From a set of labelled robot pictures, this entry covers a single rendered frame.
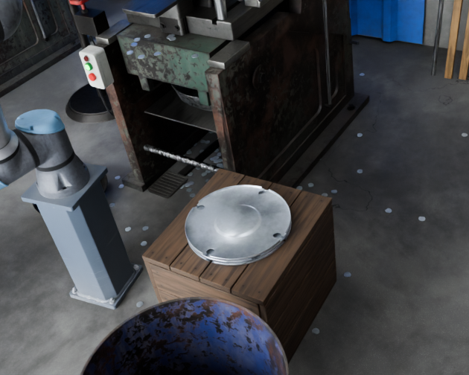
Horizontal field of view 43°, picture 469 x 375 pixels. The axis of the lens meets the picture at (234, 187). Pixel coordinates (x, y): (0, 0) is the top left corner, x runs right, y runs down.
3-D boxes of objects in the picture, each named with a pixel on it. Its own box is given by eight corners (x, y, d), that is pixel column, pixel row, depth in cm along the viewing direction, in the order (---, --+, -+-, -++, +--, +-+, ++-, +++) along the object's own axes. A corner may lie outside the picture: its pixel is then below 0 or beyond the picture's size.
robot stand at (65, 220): (115, 309, 194) (71, 207, 166) (69, 297, 202) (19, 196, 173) (144, 268, 207) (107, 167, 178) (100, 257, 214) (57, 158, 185)
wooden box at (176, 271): (278, 382, 166) (263, 301, 144) (168, 333, 184) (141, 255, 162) (337, 280, 190) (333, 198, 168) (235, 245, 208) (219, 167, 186)
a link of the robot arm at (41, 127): (82, 150, 169) (66, 110, 160) (42, 176, 162) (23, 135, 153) (59, 137, 176) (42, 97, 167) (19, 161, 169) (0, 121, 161)
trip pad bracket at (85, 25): (108, 67, 211) (91, 15, 199) (88, 62, 216) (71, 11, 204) (119, 59, 215) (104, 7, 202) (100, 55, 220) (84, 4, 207)
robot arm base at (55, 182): (69, 202, 168) (58, 175, 161) (27, 193, 174) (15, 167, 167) (99, 169, 178) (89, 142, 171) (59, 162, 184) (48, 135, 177)
